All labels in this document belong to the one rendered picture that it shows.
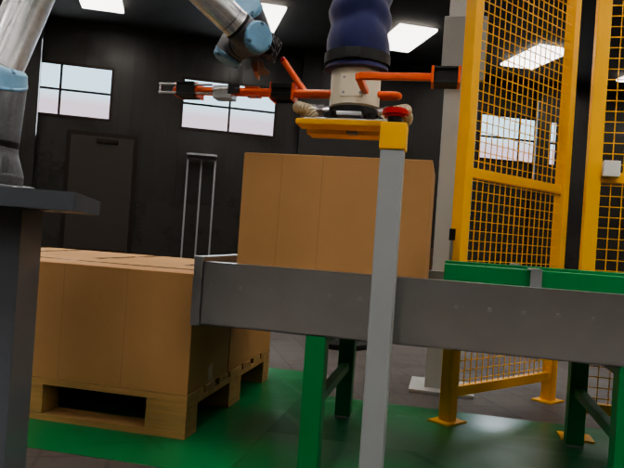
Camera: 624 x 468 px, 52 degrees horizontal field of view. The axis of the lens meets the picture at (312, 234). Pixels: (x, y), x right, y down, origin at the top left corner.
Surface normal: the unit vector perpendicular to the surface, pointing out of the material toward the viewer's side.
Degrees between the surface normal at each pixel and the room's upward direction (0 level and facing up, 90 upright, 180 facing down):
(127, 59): 90
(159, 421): 90
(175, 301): 90
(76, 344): 90
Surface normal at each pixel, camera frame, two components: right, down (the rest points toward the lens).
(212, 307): -0.21, -0.02
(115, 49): 0.22, 0.01
